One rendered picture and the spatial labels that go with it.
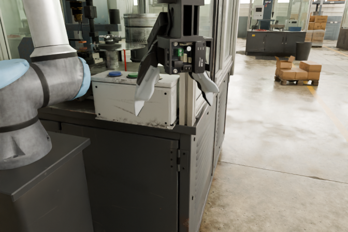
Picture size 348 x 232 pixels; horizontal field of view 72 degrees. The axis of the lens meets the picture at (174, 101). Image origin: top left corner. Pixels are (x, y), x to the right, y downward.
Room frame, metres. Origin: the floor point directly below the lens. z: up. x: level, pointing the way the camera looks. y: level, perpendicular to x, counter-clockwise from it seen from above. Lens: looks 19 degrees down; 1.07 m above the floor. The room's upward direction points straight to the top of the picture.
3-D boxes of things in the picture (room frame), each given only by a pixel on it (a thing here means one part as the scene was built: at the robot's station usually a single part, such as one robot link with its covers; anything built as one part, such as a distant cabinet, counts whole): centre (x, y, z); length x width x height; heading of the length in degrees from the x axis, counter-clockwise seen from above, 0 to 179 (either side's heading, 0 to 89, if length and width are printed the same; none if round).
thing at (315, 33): (10.25, -5.70, 0.59); 1.26 x 0.86 x 1.18; 152
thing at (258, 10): (7.36, -2.39, 1.08); 0.34 x 0.15 x 0.71; 72
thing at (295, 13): (7.83, -3.13, 1.01); 1.66 x 1.38 x 2.03; 72
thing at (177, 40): (0.40, -0.01, 1.05); 0.09 x 0.08 x 0.12; 21
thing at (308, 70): (4.11, -2.14, 0.18); 0.60 x 0.40 x 0.36; 86
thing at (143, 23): (1.95, 0.24, 0.93); 0.31 x 0.31 x 0.36
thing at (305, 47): (6.55, -3.48, 0.24); 0.39 x 0.39 x 0.47
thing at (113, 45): (1.16, 0.30, 0.96); 0.11 x 0.11 x 0.03
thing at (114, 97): (0.77, 0.12, 0.82); 0.28 x 0.11 x 0.15; 72
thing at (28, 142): (0.54, 0.40, 0.80); 0.15 x 0.15 x 0.10
